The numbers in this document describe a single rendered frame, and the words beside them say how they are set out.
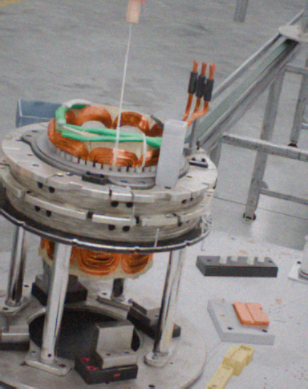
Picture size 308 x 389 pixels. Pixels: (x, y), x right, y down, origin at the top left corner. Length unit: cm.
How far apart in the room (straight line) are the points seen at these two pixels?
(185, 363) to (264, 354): 17
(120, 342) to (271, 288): 51
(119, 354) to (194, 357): 15
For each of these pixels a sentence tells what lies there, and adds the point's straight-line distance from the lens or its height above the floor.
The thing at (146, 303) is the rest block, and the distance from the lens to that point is 171.
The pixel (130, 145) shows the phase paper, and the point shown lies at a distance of 147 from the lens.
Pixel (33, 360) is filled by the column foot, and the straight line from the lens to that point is 157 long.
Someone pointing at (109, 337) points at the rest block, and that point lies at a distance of 155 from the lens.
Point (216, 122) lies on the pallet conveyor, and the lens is 310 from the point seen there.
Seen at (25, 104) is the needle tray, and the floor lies 106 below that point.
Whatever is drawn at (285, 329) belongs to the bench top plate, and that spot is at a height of 78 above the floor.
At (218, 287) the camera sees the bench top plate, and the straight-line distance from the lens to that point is 196.
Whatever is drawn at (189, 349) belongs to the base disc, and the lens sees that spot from 168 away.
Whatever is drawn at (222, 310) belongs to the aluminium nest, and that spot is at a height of 80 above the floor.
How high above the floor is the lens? 158
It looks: 19 degrees down
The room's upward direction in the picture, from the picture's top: 9 degrees clockwise
